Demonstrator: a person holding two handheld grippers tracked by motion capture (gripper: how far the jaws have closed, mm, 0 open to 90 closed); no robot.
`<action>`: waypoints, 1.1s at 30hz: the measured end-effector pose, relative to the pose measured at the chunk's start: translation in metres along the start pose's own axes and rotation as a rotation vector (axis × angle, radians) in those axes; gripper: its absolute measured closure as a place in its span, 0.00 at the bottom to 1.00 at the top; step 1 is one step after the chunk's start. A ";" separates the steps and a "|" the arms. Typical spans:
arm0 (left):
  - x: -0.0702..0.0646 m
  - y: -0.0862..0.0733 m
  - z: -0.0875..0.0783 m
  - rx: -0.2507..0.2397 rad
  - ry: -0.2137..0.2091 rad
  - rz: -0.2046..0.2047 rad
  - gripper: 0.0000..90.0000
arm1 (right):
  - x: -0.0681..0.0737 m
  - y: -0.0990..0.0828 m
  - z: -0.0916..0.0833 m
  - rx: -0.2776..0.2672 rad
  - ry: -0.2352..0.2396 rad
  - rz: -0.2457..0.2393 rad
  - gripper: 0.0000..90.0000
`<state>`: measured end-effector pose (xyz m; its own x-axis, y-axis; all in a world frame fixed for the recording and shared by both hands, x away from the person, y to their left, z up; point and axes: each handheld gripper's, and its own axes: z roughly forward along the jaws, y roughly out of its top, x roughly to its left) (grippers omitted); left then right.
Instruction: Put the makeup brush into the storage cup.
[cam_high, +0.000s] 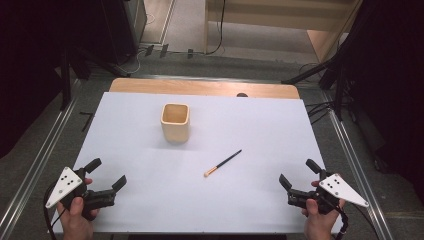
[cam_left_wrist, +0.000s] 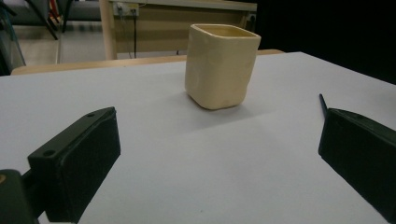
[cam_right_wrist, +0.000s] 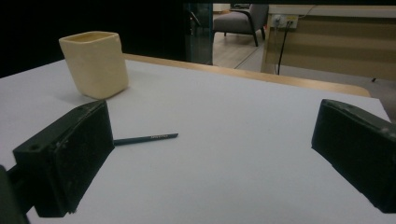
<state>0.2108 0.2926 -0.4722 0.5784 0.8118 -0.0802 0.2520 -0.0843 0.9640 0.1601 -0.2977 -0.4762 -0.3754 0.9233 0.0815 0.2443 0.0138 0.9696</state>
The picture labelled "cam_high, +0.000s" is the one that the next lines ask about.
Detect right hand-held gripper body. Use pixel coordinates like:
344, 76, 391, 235
287, 171, 370, 216

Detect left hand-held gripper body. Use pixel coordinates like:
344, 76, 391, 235
44, 166, 117, 221

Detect black brush with tan tip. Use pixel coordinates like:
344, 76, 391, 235
203, 149, 243, 178

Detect square wooden pen holder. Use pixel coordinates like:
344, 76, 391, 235
160, 102, 191, 145

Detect person's left hand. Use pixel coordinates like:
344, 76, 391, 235
56, 178, 101, 240

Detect person's right hand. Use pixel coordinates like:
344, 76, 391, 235
301, 180, 347, 240

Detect white table mat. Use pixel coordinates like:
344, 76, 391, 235
51, 91, 344, 235

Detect black metal stand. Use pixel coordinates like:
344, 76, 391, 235
59, 44, 132, 112
280, 58, 349, 122

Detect dark curtain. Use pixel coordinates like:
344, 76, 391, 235
333, 0, 424, 194
0, 0, 111, 160

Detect wooden table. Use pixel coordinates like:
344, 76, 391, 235
108, 77, 301, 100

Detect dark grey cabinet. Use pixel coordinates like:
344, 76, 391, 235
99, 0, 148, 65

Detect light wooden furniture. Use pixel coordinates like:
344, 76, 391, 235
203, 0, 365, 63

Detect aluminium floor rail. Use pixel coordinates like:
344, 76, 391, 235
320, 90, 395, 240
0, 79, 83, 240

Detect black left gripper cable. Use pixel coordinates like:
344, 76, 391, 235
42, 184, 67, 240

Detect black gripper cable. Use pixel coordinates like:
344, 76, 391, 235
328, 196, 381, 240
42, 184, 67, 240

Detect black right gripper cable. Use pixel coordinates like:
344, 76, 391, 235
328, 196, 381, 240

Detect black floor cables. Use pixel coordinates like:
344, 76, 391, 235
303, 100, 335, 126

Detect white floor cable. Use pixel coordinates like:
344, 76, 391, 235
118, 46, 148, 76

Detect black hanging cable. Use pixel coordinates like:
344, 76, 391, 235
204, 0, 227, 56

